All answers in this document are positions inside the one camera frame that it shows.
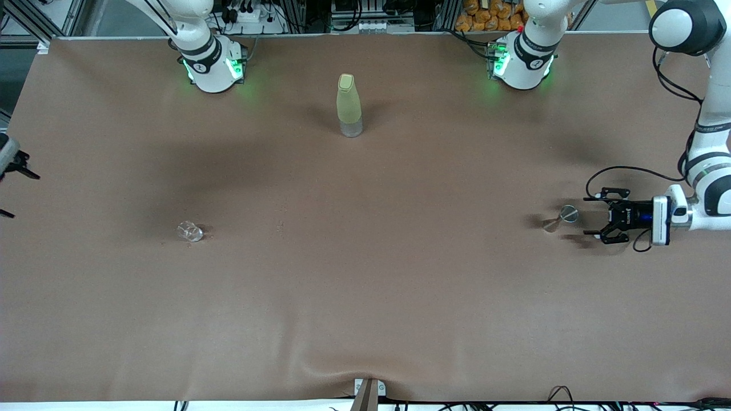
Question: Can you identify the orange bread pile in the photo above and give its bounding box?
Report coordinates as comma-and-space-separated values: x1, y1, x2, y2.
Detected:
455, 0, 573, 33

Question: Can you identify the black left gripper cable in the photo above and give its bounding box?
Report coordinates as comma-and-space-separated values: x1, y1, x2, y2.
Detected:
585, 47, 709, 253

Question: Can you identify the white power strip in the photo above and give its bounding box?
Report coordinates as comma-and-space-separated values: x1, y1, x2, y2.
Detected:
219, 5, 286, 35

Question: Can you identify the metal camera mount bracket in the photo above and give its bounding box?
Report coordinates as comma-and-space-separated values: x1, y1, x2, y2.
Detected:
354, 378, 387, 411

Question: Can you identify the yellow-green bottle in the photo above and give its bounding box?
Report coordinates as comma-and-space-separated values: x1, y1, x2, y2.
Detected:
336, 73, 364, 138

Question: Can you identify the black control box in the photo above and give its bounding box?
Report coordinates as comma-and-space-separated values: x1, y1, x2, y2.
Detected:
332, 0, 416, 23

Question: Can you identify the black cable loop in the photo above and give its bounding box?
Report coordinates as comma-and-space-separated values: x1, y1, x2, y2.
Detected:
547, 386, 575, 411

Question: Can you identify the steel double jigger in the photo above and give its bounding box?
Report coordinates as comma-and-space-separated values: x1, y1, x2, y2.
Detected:
543, 205, 579, 233

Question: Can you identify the silver aluminium frame beam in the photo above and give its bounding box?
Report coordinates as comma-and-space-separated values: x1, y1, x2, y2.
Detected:
0, 0, 86, 55

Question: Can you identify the long black cable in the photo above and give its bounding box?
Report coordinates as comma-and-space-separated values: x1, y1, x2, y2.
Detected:
377, 398, 731, 411

